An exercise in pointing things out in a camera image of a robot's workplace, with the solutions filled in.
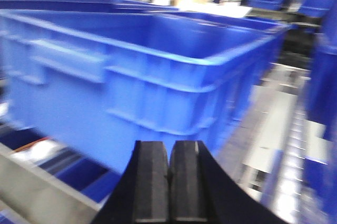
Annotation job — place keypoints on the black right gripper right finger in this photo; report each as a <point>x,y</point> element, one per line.
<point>202,192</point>

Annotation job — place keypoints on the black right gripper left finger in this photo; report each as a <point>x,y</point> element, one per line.
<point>142,194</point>

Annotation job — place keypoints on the large blue bin upper shelf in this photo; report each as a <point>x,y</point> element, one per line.
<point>99,82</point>

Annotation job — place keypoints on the stainless steel shelf beam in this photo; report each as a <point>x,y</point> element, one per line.
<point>39,197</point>

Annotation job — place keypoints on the roller track rail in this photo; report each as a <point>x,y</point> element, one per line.
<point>266,153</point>

